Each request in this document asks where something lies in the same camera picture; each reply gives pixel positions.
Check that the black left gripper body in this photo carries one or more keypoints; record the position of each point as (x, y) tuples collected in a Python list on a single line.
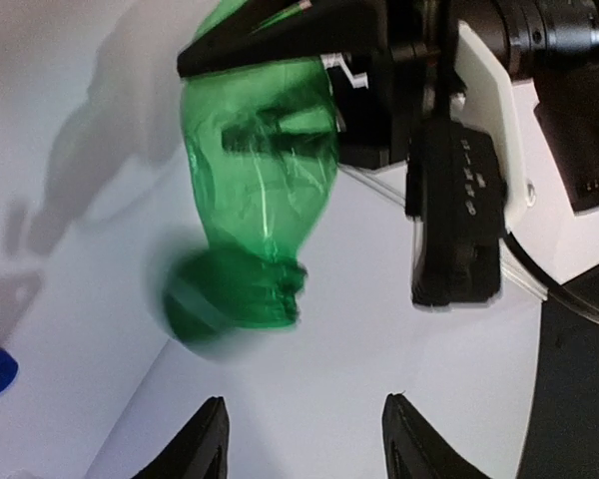
[(407, 84)]

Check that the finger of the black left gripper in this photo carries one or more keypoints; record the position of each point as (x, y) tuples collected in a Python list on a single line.
[(255, 136), (266, 31)]

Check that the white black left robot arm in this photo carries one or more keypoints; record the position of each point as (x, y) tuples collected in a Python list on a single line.
[(555, 45)]

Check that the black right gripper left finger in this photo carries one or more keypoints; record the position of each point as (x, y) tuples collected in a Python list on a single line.
[(199, 450)]

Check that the green plastic bottle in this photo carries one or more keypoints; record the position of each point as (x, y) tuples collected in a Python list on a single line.
[(256, 210)]

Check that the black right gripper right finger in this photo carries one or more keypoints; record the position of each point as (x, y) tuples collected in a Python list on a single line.
[(414, 449)]

